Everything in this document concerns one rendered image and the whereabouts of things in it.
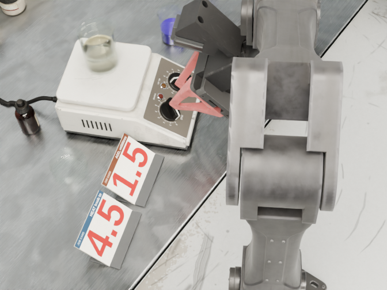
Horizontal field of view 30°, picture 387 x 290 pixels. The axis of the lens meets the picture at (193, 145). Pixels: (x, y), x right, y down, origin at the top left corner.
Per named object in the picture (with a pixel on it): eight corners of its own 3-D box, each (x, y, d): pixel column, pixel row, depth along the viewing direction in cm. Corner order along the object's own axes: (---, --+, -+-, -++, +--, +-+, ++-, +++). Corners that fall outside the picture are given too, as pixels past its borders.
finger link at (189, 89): (150, 106, 95) (200, 83, 89) (163, 64, 99) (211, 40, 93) (186, 132, 99) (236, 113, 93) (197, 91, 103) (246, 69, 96)
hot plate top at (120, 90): (153, 49, 110) (152, 45, 109) (133, 112, 104) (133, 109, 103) (78, 39, 112) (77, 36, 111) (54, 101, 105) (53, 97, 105)
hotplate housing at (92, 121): (205, 85, 116) (203, 53, 109) (188, 153, 109) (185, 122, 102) (74, 68, 119) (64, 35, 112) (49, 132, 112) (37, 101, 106)
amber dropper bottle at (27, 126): (31, 138, 112) (20, 111, 106) (16, 129, 113) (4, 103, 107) (44, 124, 113) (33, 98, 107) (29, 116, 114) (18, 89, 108)
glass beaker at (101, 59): (93, 84, 106) (83, 48, 100) (79, 59, 109) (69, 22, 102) (130, 68, 108) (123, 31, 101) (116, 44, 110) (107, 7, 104)
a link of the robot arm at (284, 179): (242, 266, 89) (244, 117, 61) (297, 269, 88) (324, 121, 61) (239, 316, 85) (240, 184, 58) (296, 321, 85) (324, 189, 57)
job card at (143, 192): (164, 157, 109) (162, 142, 105) (144, 208, 104) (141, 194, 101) (126, 148, 110) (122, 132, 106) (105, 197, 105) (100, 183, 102)
